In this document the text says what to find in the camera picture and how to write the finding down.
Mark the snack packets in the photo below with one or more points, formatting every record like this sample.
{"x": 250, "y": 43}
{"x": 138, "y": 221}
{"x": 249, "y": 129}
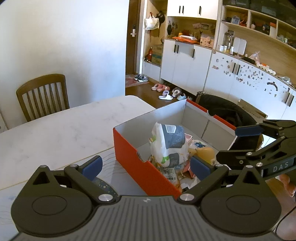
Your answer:
{"x": 181, "y": 176}

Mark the white wall cabinets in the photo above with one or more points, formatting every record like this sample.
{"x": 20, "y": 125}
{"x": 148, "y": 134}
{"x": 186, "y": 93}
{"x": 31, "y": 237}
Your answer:
{"x": 237, "y": 50}

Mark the white tote bag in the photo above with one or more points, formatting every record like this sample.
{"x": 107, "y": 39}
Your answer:
{"x": 151, "y": 23}

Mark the sneakers on floor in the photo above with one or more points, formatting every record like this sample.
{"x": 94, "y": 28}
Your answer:
{"x": 141, "y": 78}

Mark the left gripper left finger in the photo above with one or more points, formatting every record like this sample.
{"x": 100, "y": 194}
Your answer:
{"x": 84, "y": 178}

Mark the orange capybara plush toy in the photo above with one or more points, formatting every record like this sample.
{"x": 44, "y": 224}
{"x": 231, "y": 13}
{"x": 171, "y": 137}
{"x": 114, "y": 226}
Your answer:
{"x": 205, "y": 153}

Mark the person's hand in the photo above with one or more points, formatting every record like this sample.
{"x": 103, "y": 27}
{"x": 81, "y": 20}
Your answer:
{"x": 288, "y": 185}

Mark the brown wooden chair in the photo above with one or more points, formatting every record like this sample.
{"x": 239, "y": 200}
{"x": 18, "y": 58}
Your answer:
{"x": 42, "y": 96}

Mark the dark blue tissue pack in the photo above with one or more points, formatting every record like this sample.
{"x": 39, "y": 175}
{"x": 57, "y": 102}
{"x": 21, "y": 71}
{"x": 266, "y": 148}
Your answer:
{"x": 168, "y": 145}

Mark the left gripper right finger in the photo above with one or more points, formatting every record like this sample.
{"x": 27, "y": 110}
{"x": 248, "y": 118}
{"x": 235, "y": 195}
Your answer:
{"x": 211, "y": 178}

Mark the brown entrance door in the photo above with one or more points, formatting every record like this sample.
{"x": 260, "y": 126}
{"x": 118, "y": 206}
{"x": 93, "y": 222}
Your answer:
{"x": 131, "y": 40}

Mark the pink slippers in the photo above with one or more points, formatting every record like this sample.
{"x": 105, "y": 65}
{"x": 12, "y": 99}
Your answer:
{"x": 167, "y": 93}

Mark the black chair with jacket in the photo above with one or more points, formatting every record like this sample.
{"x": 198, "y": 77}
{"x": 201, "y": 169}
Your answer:
{"x": 225, "y": 109}

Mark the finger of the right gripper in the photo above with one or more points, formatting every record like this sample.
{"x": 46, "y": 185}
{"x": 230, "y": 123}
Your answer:
{"x": 245, "y": 131}
{"x": 235, "y": 159}

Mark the red cardboard shoe box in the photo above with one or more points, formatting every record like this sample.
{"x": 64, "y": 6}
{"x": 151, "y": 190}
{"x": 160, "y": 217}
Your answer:
{"x": 132, "y": 141}

